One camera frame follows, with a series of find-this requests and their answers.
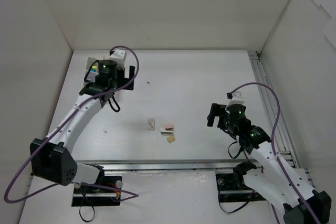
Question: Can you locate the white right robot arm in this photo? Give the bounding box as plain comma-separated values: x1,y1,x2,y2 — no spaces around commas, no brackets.
207,103,332,223

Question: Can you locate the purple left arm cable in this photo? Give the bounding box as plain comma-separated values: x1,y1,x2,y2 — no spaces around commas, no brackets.
4,45,140,204

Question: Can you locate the pink black eraser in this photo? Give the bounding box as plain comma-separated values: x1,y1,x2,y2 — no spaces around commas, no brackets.
160,125,174,135

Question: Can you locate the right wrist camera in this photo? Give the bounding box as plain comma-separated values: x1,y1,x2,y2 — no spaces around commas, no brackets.
227,91,245,106

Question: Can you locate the white compartment organizer box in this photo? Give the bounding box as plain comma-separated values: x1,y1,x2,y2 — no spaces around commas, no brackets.
83,57,103,86

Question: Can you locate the aluminium rail right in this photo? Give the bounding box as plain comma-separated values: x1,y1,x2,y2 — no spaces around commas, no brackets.
247,51,299,168

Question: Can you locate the aluminium rail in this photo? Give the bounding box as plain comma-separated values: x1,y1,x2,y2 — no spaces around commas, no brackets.
73,158,295,174
247,51,299,168

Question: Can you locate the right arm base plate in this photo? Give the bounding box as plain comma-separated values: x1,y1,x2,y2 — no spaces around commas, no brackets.
216,173,265,203

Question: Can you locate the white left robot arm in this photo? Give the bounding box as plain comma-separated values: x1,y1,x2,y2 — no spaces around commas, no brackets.
30,60,138,193

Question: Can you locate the white eraser red label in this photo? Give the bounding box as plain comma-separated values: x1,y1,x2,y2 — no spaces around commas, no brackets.
148,119,155,131

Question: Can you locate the aluminium rail front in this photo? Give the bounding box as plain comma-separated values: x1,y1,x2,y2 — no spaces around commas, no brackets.
73,158,295,174

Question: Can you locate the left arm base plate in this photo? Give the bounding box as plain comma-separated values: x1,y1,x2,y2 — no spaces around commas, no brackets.
71,175,122,207

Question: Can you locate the small tan eraser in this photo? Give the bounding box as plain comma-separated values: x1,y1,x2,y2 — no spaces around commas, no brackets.
167,136,175,143

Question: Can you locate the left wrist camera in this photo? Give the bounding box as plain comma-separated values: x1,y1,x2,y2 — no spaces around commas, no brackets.
109,49,127,69

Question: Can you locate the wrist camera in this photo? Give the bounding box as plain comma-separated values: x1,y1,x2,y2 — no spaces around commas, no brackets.
227,91,245,106
109,49,127,69

